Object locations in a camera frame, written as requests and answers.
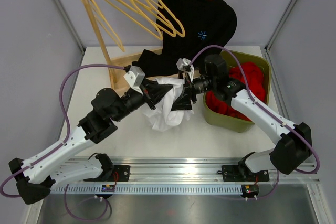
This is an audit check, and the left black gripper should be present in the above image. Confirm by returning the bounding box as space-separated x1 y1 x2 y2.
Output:
112 78 173 123

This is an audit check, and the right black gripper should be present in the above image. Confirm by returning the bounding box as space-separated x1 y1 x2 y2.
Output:
167 70 216 112

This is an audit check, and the white t shirt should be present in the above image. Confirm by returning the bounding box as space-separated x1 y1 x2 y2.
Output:
141 77 194 132

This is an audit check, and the red t shirt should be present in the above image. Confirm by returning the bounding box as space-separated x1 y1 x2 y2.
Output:
229 62 266 101
205 91 251 122

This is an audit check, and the black t shirt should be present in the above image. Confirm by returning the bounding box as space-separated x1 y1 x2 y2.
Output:
132 0 237 77

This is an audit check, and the yellow hanger of orange shirt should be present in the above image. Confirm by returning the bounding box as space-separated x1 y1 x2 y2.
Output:
81 0 124 52

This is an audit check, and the yellow hanger of red shirt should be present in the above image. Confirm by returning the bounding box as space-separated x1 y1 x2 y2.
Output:
105 0 163 41
105 0 178 41

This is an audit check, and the yellow hanger of front red shirt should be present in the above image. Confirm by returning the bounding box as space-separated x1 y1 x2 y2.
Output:
105 0 163 41

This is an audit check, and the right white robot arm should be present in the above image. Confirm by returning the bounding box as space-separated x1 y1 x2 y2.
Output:
172 55 315 180

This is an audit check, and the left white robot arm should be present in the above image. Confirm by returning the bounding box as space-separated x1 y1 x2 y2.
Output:
9 79 173 205

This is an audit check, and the wooden clothes rack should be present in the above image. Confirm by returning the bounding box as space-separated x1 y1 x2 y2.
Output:
71 0 217 98

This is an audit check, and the green plastic basket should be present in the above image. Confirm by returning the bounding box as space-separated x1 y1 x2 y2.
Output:
203 51 271 133

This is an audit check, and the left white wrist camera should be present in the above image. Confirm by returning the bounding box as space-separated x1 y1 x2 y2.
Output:
124 66 145 93

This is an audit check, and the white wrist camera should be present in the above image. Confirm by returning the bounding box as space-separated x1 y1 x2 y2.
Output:
176 58 195 82
124 66 145 93

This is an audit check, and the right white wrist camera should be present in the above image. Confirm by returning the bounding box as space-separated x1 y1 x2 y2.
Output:
176 58 195 82

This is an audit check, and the aluminium mounting rail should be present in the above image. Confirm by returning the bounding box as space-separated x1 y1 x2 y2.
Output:
36 157 321 185

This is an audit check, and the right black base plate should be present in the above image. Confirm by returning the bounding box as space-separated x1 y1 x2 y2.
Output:
217 165 270 182

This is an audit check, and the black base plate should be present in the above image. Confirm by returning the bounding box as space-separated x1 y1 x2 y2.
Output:
217 165 270 182
84 165 131 182

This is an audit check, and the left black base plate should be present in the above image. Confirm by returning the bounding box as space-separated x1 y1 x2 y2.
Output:
84 165 131 182

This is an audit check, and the grey slotted cable duct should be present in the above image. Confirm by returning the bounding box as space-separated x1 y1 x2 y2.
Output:
53 184 243 195

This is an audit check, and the left aluminium frame post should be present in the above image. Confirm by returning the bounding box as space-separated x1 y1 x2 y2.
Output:
53 0 86 55

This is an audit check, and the aluminium frame post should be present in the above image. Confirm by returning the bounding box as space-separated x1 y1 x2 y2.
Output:
265 0 298 53
53 0 86 55

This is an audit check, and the right aluminium frame post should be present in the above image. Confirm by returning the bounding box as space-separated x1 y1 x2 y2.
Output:
265 0 298 53

